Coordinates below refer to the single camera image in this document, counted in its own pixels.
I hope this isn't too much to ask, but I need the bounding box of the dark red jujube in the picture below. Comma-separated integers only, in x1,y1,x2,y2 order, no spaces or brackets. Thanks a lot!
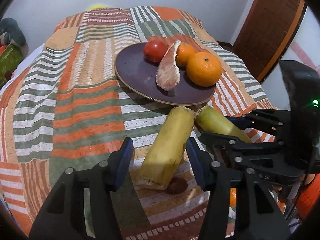
165,177,188,194

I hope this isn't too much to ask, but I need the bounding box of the large orange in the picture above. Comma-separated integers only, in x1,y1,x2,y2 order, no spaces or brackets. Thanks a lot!
185,51,222,87

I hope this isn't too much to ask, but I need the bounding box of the sugarcane piece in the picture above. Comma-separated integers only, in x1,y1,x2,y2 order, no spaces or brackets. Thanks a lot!
195,105,252,143
135,106,195,190

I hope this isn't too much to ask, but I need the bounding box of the striped patchwork bedspread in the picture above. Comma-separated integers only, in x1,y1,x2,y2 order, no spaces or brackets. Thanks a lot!
1,6,271,239

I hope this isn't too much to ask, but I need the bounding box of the brown wooden door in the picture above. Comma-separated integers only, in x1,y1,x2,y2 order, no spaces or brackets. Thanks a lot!
233,0,306,81

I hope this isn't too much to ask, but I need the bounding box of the grey shark plush toy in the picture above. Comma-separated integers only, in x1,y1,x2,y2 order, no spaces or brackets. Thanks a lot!
0,17,26,47

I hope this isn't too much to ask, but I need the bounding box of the purple ceramic plate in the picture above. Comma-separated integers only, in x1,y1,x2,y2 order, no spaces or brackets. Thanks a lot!
114,41,215,106

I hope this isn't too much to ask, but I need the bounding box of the green storage box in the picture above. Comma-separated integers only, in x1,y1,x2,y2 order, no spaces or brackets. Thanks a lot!
0,44,23,88

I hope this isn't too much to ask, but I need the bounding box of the peeled pomelo segment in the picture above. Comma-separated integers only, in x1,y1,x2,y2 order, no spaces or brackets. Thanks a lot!
156,40,181,91

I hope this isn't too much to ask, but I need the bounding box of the small tangerine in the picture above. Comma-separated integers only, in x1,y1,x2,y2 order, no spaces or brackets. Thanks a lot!
176,42,196,68
229,188,236,207

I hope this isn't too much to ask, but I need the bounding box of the red tomato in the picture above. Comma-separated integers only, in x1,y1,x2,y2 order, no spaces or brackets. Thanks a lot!
143,40,168,63

